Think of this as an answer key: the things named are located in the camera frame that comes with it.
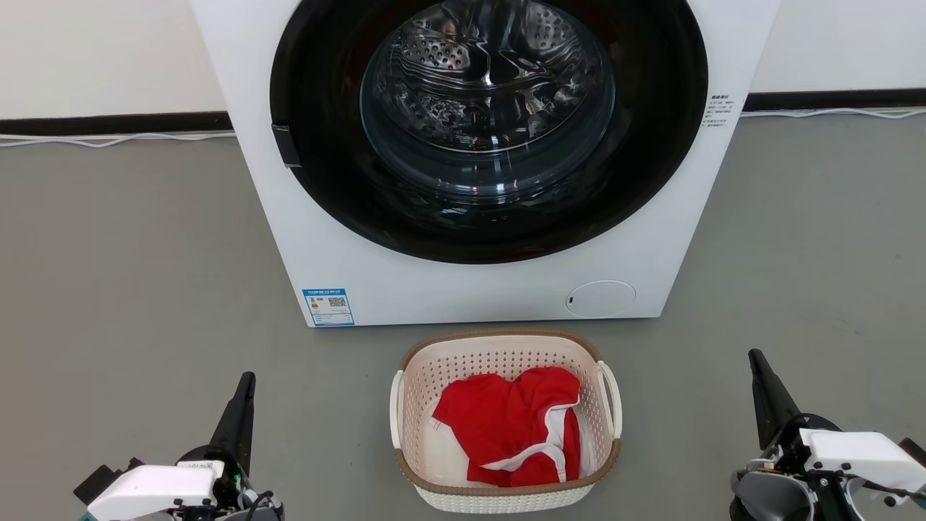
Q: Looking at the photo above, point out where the white front-load washing machine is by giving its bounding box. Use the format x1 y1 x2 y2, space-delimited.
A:
190 0 783 328

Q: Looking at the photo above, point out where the red and white garment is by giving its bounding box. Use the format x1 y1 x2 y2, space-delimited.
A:
432 366 583 488

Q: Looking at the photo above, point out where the blue energy label sticker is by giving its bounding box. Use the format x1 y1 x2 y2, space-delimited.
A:
302 288 356 328

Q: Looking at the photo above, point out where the white floor cable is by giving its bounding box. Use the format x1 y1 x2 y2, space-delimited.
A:
0 130 237 149
742 107 926 120

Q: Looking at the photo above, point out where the steel washing drum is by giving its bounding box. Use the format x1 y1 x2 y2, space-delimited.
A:
360 0 617 203

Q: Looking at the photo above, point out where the black door latch handle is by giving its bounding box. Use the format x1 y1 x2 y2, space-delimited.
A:
271 123 302 169

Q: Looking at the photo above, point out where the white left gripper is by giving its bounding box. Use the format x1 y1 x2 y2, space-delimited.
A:
87 372 257 521

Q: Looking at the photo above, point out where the round black glass washer door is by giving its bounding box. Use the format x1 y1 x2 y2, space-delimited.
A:
269 0 710 265

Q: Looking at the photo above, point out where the cream perforated laundry basket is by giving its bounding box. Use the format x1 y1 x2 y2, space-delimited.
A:
389 329 623 514

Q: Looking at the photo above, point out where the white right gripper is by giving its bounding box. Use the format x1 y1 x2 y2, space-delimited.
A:
748 349 926 521

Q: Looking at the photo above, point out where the thin black right gripper cable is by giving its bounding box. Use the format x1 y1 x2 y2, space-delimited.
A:
839 478 926 507

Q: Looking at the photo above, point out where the small black text label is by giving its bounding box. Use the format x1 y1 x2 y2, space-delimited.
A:
700 93 737 130

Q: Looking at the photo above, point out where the round white filter cover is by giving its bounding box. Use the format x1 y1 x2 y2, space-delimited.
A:
565 279 637 319

